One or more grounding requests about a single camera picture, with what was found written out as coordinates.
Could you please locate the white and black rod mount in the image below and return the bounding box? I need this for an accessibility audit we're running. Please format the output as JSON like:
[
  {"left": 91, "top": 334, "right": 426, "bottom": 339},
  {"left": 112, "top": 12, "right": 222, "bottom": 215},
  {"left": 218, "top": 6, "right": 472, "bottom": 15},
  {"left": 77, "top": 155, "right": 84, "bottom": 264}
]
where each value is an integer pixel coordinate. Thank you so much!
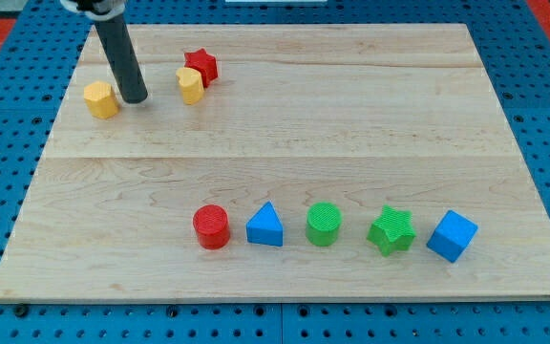
[{"left": 60, "top": 0, "right": 126, "bottom": 20}]

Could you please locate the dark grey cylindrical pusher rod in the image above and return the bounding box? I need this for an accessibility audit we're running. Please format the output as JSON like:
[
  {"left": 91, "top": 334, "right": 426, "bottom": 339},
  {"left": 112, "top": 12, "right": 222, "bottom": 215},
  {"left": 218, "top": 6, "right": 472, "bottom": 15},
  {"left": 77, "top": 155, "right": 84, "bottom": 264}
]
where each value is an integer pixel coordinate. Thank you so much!
[{"left": 95, "top": 14, "right": 148, "bottom": 104}]

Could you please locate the yellow hexagon block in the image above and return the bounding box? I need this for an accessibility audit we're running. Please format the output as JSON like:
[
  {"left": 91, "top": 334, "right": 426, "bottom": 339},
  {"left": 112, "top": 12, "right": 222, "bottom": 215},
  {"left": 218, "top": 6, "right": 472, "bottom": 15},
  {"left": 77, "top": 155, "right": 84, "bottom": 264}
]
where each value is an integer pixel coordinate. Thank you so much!
[{"left": 83, "top": 80, "right": 119, "bottom": 119}]

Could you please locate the yellow heart block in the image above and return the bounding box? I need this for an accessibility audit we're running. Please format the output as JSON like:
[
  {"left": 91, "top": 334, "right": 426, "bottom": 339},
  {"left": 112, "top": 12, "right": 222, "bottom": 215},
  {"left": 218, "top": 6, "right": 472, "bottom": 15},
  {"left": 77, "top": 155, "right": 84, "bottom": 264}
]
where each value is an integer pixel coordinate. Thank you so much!
[{"left": 176, "top": 67, "right": 204, "bottom": 105}]

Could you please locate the red star block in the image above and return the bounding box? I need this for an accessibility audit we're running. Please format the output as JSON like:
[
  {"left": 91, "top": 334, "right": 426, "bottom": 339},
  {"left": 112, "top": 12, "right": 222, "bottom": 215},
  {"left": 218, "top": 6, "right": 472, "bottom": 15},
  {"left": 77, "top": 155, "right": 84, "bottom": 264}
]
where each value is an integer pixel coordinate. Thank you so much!
[{"left": 184, "top": 48, "right": 219, "bottom": 88}]

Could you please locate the light wooden board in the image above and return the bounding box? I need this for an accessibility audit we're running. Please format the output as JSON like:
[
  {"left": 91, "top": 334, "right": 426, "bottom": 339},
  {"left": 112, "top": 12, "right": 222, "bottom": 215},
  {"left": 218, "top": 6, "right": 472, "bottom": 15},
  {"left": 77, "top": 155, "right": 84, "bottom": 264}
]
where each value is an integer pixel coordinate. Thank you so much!
[{"left": 0, "top": 24, "right": 550, "bottom": 304}]

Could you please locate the red cylinder block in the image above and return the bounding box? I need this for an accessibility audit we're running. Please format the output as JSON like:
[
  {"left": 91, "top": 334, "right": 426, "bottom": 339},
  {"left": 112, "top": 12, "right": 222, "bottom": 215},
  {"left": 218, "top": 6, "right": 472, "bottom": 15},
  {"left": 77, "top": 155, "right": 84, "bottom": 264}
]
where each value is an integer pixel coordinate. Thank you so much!
[{"left": 193, "top": 204, "right": 230, "bottom": 249}]

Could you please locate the blue triangle block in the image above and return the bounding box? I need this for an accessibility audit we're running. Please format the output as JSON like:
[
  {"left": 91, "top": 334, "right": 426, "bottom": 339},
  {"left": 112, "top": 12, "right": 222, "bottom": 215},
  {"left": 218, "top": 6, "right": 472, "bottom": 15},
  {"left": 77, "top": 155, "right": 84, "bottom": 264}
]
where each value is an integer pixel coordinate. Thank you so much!
[{"left": 245, "top": 202, "right": 284, "bottom": 247}]

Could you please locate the green cylinder block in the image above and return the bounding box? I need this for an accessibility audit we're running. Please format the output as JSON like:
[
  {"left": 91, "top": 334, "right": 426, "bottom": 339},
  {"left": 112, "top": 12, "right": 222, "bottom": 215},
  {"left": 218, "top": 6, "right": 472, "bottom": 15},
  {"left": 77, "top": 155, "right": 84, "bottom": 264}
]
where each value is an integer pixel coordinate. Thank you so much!
[{"left": 306, "top": 202, "right": 342, "bottom": 247}]

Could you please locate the green star block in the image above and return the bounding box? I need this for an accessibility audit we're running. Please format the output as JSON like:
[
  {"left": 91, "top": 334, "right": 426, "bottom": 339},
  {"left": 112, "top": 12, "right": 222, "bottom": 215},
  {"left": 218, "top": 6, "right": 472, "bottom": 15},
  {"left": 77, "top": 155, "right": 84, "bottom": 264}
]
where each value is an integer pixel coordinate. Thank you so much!
[{"left": 367, "top": 204, "right": 416, "bottom": 257}]

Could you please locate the blue cube block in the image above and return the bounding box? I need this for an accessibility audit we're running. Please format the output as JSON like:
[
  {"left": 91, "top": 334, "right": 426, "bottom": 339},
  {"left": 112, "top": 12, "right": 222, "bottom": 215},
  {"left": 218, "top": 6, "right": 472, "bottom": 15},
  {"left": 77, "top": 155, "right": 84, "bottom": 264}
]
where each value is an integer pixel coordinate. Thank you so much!
[{"left": 427, "top": 210, "right": 478, "bottom": 263}]

